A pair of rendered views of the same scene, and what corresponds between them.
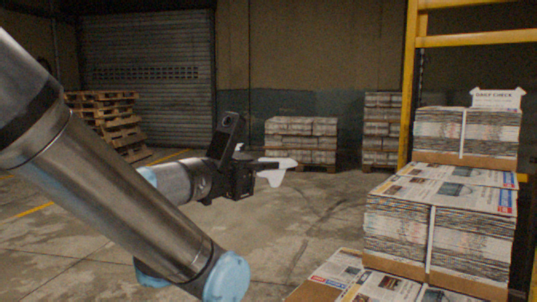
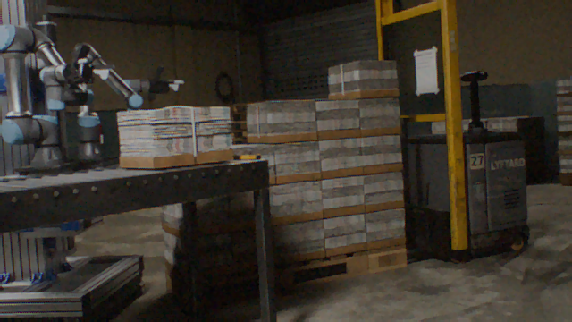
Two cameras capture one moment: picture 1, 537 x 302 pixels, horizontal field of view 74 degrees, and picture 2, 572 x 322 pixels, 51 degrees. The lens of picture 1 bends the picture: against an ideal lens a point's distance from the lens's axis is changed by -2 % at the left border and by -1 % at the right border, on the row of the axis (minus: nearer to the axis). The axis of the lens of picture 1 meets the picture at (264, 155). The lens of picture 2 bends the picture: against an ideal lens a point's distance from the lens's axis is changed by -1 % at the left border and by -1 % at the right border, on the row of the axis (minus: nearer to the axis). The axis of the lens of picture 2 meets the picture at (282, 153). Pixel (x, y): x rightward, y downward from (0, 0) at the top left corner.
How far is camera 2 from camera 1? 318 cm
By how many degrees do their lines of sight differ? 31
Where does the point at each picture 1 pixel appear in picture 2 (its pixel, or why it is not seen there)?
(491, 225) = (267, 107)
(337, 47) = (556, 21)
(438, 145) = (337, 88)
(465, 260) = (265, 127)
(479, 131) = (348, 76)
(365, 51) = not seen: outside the picture
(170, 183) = (134, 83)
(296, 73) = (503, 63)
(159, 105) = not seen: hidden behind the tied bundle
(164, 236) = (117, 85)
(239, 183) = (161, 88)
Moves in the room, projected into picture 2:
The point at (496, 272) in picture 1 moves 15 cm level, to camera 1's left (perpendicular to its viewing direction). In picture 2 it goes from (271, 129) to (248, 130)
